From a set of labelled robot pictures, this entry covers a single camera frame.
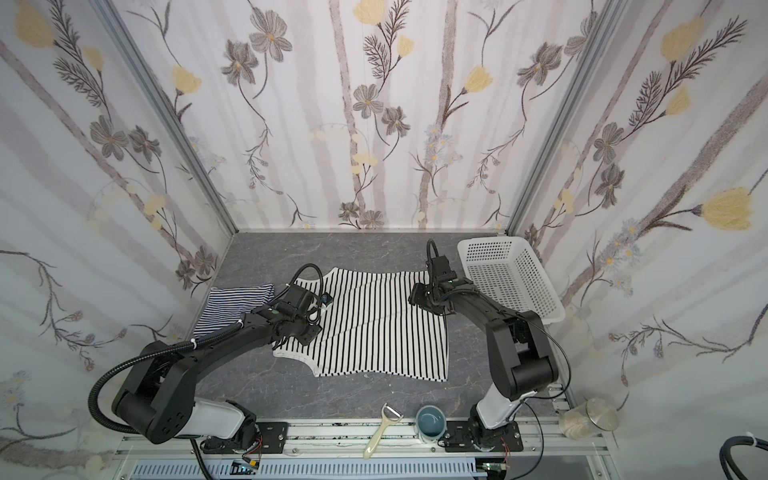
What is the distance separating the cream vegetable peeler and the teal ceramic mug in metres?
0.07

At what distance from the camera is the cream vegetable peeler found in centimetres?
73

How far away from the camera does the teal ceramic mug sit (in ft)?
2.34

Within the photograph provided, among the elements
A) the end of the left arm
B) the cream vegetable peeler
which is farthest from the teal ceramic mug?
the end of the left arm

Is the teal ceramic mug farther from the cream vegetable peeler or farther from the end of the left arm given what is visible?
the end of the left arm
